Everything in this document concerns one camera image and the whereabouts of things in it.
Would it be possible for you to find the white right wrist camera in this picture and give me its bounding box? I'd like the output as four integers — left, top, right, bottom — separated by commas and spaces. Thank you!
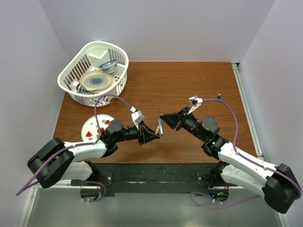
188, 96, 203, 114

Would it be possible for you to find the strawberry pattern plate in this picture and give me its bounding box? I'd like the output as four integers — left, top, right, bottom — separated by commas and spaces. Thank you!
81, 114, 114, 142

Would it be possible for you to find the beige blue ceramic plate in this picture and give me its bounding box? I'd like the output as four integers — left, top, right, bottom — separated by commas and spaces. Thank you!
80, 70, 116, 94

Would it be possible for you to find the white plastic dish basket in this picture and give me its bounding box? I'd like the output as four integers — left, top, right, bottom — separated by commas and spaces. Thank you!
57, 41, 129, 107

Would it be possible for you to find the white purple pen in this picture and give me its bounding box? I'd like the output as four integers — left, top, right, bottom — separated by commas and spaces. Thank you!
155, 120, 163, 136

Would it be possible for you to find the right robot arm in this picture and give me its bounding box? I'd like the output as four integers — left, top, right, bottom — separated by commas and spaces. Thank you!
160, 107, 302, 214

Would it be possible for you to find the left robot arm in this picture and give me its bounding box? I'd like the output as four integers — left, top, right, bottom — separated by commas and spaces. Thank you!
27, 119, 160, 188

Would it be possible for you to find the white green pen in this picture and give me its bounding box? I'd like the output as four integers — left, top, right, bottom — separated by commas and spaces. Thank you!
156, 117, 163, 136

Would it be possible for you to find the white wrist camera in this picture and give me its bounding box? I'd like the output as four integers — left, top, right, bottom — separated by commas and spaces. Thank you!
188, 96, 203, 114
131, 110, 145, 129

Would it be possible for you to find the blue white ceramic bowl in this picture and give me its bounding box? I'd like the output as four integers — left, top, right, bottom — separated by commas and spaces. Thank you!
99, 59, 117, 74

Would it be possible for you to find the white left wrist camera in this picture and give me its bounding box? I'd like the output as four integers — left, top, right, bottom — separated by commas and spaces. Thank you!
131, 110, 145, 129

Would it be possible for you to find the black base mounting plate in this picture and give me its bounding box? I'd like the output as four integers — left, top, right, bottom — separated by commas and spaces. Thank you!
94, 163, 226, 197

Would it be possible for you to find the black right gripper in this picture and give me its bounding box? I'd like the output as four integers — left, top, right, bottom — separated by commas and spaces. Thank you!
160, 107, 206, 142

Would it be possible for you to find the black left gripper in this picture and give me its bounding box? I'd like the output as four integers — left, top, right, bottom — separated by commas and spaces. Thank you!
114, 120, 159, 145

